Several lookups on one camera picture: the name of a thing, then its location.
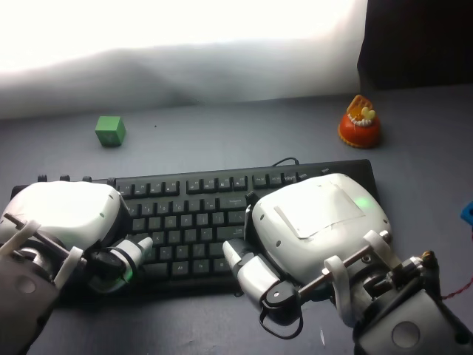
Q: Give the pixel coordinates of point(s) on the green cube block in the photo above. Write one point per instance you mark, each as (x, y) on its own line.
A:
(109, 131)

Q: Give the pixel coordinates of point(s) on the blue square four-hole plate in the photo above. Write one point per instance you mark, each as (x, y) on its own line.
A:
(468, 214)

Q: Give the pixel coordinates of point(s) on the grey table cloth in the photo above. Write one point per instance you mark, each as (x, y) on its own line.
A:
(221, 140)

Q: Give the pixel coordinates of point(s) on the white backdrop sheet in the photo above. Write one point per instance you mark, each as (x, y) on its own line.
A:
(184, 55)

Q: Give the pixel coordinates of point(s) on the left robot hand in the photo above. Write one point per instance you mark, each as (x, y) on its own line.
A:
(63, 207)

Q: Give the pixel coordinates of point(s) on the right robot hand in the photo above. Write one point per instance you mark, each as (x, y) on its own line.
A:
(318, 222)

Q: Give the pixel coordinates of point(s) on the orange toy cake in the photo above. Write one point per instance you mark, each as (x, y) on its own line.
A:
(358, 131)

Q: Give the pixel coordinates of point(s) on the black box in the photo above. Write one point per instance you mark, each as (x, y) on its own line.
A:
(417, 40)

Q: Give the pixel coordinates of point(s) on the black computer keyboard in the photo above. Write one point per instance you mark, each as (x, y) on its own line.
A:
(184, 222)

